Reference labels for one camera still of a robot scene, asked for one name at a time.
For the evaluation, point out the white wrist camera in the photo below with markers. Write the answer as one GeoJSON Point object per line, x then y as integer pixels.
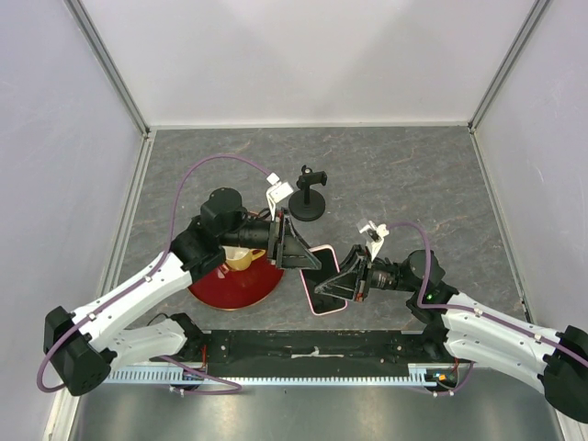
{"type": "Point", "coordinates": [277, 191]}
{"type": "Point", "coordinates": [375, 236]}

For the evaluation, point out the aluminium frame post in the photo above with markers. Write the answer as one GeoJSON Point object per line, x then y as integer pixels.
{"type": "Point", "coordinates": [515, 50]}
{"type": "Point", "coordinates": [89, 30]}

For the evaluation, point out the aluminium frame post left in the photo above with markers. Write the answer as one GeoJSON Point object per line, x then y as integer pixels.
{"type": "Point", "coordinates": [89, 30]}

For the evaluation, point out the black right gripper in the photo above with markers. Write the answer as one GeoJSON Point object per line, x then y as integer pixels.
{"type": "Point", "coordinates": [351, 285]}

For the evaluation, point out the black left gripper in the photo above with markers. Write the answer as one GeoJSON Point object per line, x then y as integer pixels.
{"type": "Point", "coordinates": [287, 247]}

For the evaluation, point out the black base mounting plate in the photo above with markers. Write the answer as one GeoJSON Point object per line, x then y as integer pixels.
{"type": "Point", "coordinates": [230, 345]}

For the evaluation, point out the aluminium frame rail front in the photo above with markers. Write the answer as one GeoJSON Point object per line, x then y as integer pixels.
{"type": "Point", "coordinates": [169, 337]}

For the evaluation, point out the red round tray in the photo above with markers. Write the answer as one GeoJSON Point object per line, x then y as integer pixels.
{"type": "Point", "coordinates": [229, 290]}

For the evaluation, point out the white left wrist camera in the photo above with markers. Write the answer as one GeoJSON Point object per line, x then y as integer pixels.
{"type": "Point", "coordinates": [277, 191]}

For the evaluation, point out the light blue cable duct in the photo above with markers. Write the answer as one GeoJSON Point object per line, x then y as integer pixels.
{"type": "Point", "coordinates": [289, 374]}

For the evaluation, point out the yellow mug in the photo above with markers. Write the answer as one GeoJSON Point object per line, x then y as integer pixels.
{"type": "Point", "coordinates": [239, 259]}

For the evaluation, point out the aluminium frame post right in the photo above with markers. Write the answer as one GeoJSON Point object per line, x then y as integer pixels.
{"type": "Point", "coordinates": [515, 50]}

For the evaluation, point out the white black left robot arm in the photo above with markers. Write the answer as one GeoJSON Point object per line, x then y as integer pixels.
{"type": "Point", "coordinates": [85, 345]}

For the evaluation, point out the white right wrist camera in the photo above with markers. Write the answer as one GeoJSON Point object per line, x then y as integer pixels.
{"type": "Point", "coordinates": [375, 236]}

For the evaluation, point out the black phone stand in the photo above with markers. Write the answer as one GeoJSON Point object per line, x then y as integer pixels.
{"type": "Point", "coordinates": [307, 204]}

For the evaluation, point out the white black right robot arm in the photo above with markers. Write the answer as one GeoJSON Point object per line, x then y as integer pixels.
{"type": "Point", "coordinates": [550, 361]}

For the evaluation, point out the phone with pink case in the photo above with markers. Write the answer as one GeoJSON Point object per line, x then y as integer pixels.
{"type": "Point", "coordinates": [321, 304]}

